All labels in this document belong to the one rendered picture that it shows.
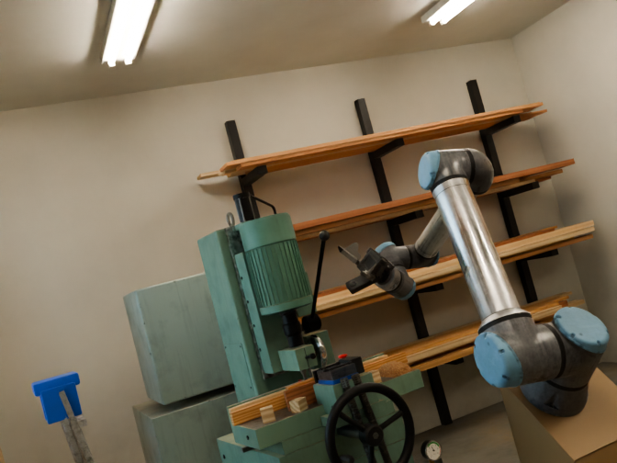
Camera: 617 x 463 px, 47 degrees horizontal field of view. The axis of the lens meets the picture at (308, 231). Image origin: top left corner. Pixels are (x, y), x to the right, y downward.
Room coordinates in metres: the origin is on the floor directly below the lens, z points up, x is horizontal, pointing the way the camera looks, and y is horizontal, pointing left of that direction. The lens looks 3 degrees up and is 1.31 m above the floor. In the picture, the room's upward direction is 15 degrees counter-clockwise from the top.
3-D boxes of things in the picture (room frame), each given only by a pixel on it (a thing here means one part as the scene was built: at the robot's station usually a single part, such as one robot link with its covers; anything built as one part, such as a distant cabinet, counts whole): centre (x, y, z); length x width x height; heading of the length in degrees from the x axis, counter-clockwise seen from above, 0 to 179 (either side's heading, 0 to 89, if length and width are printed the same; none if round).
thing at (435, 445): (2.26, -0.20, 0.65); 0.06 x 0.04 x 0.08; 117
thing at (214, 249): (2.58, 0.27, 1.16); 0.22 x 0.22 x 0.72; 27
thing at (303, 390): (2.25, 0.09, 0.93); 0.24 x 0.01 x 0.06; 117
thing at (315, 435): (2.27, 0.10, 0.82); 0.40 x 0.21 x 0.04; 117
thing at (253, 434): (2.25, 0.06, 0.87); 0.61 x 0.30 x 0.06; 117
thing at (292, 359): (2.35, 0.14, 1.03); 0.14 x 0.07 x 0.09; 27
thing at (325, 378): (2.17, 0.01, 0.99); 0.13 x 0.11 x 0.06; 117
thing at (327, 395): (2.17, 0.02, 0.91); 0.15 x 0.14 x 0.09; 117
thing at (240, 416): (2.35, 0.08, 0.92); 0.67 x 0.02 x 0.04; 117
